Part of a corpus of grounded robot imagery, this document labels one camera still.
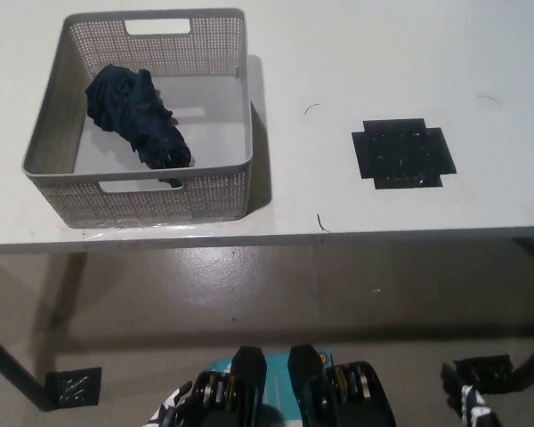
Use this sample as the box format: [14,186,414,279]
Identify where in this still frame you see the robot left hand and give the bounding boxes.
[144,380,195,427]

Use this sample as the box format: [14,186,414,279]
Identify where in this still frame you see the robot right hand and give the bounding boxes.
[440,362,504,427]

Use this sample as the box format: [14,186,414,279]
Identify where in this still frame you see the navy folding umbrella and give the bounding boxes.
[85,64,192,188]

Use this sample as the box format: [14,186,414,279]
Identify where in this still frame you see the robot left black body block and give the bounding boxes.
[190,345,268,427]

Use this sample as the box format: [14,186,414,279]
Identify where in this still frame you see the robot black body block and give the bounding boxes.
[190,345,268,427]
[287,344,397,427]

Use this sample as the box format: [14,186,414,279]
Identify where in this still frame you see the robot right black body block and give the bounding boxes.
[287,344,397,427]

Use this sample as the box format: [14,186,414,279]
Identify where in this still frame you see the grey perforated plastic basket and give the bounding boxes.
[20,7,255,230]

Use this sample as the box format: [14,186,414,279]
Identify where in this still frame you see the black tape patch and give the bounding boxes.
[351,117,457,190]

